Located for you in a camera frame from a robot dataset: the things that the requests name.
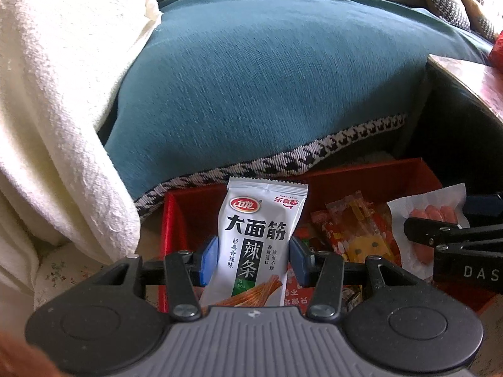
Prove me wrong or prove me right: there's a teal sofa blanket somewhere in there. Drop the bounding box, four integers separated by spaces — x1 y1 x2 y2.
98 0 492 221

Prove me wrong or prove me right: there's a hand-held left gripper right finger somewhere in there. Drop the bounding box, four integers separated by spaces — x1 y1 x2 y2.
289 236 421 320

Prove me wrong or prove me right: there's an orange snack packet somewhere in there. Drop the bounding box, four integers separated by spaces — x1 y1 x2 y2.
326 191 401 264

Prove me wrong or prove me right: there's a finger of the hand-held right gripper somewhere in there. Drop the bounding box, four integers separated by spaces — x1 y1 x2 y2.
403 216 503 249
462 193 503 228

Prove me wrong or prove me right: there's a red plastic bag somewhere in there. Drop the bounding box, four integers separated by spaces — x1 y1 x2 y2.
489 31 503 71

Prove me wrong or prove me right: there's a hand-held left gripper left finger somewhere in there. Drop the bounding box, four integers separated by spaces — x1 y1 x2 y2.
92 236 218 320

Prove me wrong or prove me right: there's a red cardboard box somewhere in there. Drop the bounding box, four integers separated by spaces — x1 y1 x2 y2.
157 158 496 315

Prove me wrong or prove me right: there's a white sausage snack packet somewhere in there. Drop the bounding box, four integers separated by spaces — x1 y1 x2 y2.
387 183 468 279

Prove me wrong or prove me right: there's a dark coffee table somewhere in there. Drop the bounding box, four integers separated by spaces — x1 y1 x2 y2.
409 54 503 205

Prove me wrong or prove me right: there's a white towel blanket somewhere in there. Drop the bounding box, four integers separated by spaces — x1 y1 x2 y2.
0 0 163 295

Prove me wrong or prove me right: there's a white spicy strip packet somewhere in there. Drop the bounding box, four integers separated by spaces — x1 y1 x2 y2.
198 177 309 309

